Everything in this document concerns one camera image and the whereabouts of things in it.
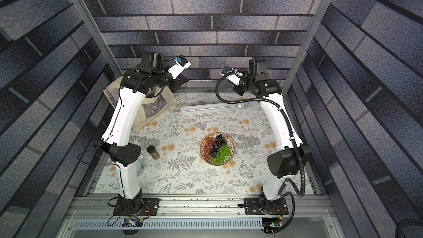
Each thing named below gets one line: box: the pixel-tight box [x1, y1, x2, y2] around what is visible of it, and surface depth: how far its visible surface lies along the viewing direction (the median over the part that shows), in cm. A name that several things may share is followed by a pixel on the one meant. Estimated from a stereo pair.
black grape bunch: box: [210, 133, 228, 159], surface depth 92 cm
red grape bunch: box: [203, 136, 217, 161], surface depth 90 cm
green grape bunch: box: [210, 144, 233, 165], surface depth 89 cm
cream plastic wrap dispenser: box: [180, 103, 245, 117], surface depth 90 cm
